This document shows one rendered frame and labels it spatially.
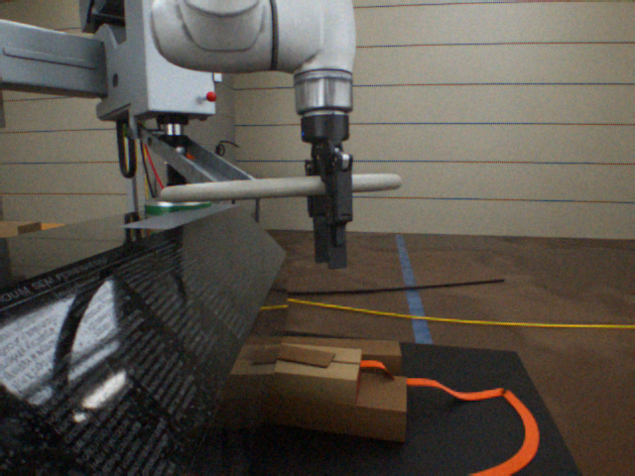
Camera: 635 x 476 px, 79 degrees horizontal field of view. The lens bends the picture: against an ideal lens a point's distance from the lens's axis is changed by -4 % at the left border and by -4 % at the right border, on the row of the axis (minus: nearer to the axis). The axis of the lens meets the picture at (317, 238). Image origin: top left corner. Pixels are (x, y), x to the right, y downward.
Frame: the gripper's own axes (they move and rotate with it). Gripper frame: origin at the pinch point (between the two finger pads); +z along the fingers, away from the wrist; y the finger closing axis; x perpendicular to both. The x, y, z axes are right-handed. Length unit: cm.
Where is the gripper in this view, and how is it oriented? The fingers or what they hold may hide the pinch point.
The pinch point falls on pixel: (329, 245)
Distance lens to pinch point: 64.6
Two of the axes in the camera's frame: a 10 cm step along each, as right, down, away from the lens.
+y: -3.9, -1.2, 9.1
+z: 0.4, 9.9, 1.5
